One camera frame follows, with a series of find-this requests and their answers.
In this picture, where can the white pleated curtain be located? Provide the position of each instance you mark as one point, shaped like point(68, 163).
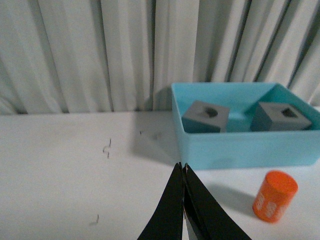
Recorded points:
point(78, 56)

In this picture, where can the light blue plastic box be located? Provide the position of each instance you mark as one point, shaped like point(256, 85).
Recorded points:
point(239, 147)

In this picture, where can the gray cube with round hole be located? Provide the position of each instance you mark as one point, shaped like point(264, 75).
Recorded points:
point(204, 117)

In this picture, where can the gray cube with square hole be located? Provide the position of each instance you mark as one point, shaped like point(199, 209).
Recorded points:
point(274, 116)

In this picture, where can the orange cylinder with white print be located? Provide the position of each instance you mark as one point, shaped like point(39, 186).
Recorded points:
point(274, 196)

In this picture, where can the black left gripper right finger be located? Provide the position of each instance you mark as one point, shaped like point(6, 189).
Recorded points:
point(208, 216)

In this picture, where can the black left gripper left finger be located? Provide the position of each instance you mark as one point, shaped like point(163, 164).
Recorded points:
point(166, 222)

